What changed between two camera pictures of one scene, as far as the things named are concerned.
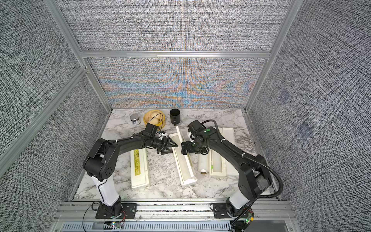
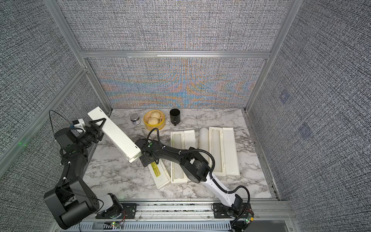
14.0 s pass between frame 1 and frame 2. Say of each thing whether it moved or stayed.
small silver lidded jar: stayed
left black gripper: moved
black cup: stayed
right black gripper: moved
